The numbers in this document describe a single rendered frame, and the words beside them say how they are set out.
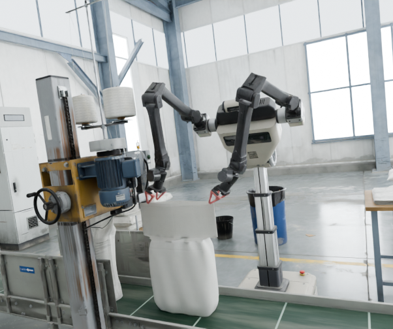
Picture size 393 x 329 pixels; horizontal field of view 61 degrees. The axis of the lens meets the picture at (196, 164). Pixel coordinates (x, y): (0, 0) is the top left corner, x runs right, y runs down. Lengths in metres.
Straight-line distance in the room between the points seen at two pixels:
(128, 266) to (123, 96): 1.41
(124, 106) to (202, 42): 9.21
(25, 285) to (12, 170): 3.19
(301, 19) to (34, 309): 9.12
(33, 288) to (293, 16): 9.09
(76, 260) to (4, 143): 3.96
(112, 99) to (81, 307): 1.09
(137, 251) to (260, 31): 8.54
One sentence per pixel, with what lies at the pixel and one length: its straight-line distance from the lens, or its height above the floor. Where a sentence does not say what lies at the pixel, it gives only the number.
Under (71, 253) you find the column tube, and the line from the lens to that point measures 1.87.
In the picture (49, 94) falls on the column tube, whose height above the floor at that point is 1.67.
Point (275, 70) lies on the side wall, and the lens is 9.96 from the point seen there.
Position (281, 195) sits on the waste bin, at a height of 0.59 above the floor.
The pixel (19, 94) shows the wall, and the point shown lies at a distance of 6.69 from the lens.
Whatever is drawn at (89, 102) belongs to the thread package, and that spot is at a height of 1.64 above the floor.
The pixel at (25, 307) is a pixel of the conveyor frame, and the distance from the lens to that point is 2.77.
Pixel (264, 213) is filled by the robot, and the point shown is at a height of 0.81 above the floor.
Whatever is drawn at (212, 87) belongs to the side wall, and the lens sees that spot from 10.53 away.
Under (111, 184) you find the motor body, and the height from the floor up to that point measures 1.20.
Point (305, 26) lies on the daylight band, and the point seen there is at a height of 3.97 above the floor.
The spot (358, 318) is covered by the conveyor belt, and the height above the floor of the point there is 0.38.
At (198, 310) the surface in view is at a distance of 2.01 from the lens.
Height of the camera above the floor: 1.38
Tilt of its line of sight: 5 degrees down
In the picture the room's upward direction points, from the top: 7 degrees counter-clockwise
